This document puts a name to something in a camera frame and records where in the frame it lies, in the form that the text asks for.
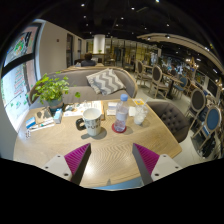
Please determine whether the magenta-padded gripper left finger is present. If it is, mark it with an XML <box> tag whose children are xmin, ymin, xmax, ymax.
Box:
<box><xmin>40</xmin><ymin>142</ymin><xmax>92</xmax><ymax>186</ymax></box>

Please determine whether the small light blue box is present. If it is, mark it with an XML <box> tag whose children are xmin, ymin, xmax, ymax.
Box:
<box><xmin>53</xmin><ymin>108</ymin><xmax>64</xmax><ymax>124</ymax></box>

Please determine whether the white tissue pack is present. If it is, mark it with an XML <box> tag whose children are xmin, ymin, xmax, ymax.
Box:
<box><xmin>106</xmin><ymin>101</ymin><xmax>118</xmax><ymax>116</ymax></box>

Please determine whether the window with festive decals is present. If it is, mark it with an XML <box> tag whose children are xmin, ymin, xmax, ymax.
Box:
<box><xmin>0</xmin><ymin>22</ymin><xmax>44</xmax><ymax>133</ymax></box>

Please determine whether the grey white chevron cushion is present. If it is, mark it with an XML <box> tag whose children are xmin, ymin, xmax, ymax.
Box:
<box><xmin>85</xmin><ymin>67</ymin><xmax>127</xmax><ymax>96</ymax></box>

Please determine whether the open colourful magazine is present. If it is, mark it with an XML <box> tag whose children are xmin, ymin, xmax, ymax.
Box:
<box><xmin>63</xmin><ymin>100</ymin><xmax>104</xmax><ymax>118</ymax></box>

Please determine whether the dark grey tufted armchair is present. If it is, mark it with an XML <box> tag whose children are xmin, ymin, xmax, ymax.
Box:
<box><xmin>146</xmin><ymin>100</ymin><xmax>191</xmax><ymax>144</ymax></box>

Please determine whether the flat round red coaster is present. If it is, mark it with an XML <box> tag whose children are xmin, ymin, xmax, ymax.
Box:
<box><xmin>111</xmin><ymin>123</ymin><xmax>128</xmax><ymax>134</ymax></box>

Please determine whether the group of oval-back dining chairs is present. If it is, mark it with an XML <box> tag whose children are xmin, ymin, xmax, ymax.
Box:
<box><xmin>134</xmin><ymin>58</ymin><xmax>224</xmax><ymax>158</ymax></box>

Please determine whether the group of ceiling spotlights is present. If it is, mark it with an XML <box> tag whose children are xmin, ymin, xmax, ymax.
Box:
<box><xmin>79</xmin><ymin>0</ymin><xmax>221</xmax><ymax>54</ymax></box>

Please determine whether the green potted plant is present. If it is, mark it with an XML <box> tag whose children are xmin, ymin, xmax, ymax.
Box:
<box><xmin>32</xmin><ymin>70</ymin><xmax>82</xmax><ymax>113</ymax></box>

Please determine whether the grey curved sofa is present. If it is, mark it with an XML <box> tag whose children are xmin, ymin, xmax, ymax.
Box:
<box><xmin>28</xmin><ymin>66</ymin><xmax>139</xmax><ymax>109</ymax></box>

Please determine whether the clear blue-capped water bottle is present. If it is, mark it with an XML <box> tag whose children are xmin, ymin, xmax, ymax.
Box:
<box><xmin>113</xmin><ymin>93</ymin><xmax>130</xmax><ymax>133</ymax></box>

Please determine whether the white round pillar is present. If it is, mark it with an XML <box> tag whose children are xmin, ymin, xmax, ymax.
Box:
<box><xmin>92</xmin><ymin>34</ymin><xmax>106</xmax><ymax>54</ymax></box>

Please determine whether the person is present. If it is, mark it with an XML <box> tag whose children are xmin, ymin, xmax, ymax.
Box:
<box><xmin>80</xmin><ymin>52</ymin><xmax>98</xmax><ymax>68</ymax></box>

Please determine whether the white mug with black handle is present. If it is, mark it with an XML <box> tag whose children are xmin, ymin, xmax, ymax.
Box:
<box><xmin>75</xmin><ymin>107</ymin><xmax>103</xmax><ymax>137</ymax></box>

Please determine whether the yellow card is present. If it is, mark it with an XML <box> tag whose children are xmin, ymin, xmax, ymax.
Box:
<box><xmin>132</xmin><ymin>98</ymin><xmax>147</xmax><ymax>107</ymax></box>

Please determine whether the clear plastic cup with straw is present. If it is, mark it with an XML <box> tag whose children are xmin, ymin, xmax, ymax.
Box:
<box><xmin>133</xmin><ymin>99</ymin><xmax>149</xmax><ymax>126</ymax></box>

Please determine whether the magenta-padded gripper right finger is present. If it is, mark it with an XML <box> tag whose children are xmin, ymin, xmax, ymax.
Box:
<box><xmin>131</xmin><ymin>142</ymin><xmax>184</xmax><ymax>186</ymax></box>

